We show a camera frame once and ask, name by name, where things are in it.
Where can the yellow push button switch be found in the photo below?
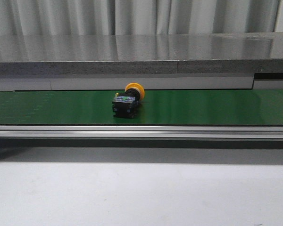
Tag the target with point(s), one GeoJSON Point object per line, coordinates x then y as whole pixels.
{"type": "Point", "coordinates": [125, 105]}

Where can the grey stone counter slab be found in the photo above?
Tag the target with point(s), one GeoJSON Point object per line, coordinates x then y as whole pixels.
{"type": "Point", "coordinates": [175, 61]}

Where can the green conveyor belt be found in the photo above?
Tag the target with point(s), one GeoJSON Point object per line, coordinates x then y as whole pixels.
{"type": "Point", "coordinates": [159, 107]}

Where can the white pleated curtain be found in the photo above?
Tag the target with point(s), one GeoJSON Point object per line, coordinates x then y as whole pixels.
{"type": "Point", "coordinates": [141, 17]}

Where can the aluminium conveyor frame rail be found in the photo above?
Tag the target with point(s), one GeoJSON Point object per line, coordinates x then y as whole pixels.
{"type": "Point", "coordinates": [143, 132]}

